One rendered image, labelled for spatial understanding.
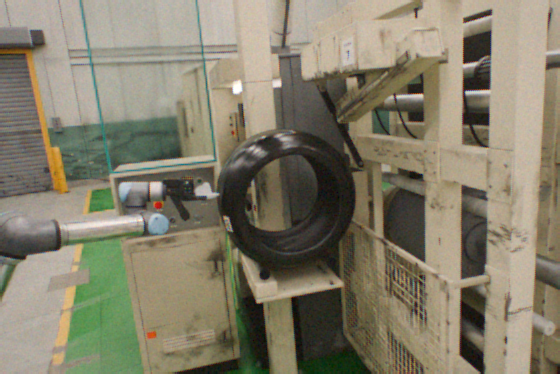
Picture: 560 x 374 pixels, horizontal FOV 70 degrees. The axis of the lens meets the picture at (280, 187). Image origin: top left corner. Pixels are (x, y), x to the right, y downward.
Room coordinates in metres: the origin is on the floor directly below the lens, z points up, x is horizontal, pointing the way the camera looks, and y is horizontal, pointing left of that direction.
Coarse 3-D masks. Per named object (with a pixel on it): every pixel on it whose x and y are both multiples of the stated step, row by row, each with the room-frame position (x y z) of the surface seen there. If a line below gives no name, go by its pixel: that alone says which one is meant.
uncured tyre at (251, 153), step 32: (256, 160) 1.48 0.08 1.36; (320, 160) 1.52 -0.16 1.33; (224, 192) 1.48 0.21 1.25; (320, 192) 1.81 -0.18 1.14; (352, 192) 1.57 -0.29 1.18; (224, 224) 1.49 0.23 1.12; (320, 224) 1.78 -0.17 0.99; (256, 256) 1.48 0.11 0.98; (288, 256) 1.49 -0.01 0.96; (320, 256) 1.55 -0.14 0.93
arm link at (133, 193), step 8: (128, 184) 1.46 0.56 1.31; (136, 184) 1.47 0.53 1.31; (144, 184) 1.48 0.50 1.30; (120, 192) 1.44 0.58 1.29; (128, 192) 1.45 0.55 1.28; (136, 192) 1.45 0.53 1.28; (144, 192) 1.46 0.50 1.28; (120, 200) 1.45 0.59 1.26; (128, 200) 1.45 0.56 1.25; (136, 200) 1.45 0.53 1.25; (144, 200) 1.47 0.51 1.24
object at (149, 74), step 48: (96, 0) 2.07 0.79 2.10; (144, 0) 2.12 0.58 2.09; (192, 0) 2.17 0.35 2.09; (96, 48) 2.06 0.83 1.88; (144, 48) 2.11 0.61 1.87; (192, 48) 2.16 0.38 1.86; (96, 96) 2.05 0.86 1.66; (144, 96) 2.10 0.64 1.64; (192, 96) 2.16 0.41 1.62; (144, 144) 2.09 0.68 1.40; (192, 144) 2.15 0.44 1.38
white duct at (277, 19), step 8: (280, 0) 2.30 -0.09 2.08; (280, 8) 2.33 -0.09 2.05; (272, 16) 2.41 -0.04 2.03; (280, 16) 2.35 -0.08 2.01; (288, 16) 2.36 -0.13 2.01; (272, 24) 2.43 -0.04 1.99; (280, 24) 2.38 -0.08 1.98; (288, 24) 2.39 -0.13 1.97; (272, 32) 2.45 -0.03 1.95; (280, 32) 2.41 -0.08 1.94; (288, 32) 2.43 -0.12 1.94; (272, 40) 2.47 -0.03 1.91; (280, 40) 2.44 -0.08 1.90; (288, 40) 2.47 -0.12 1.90
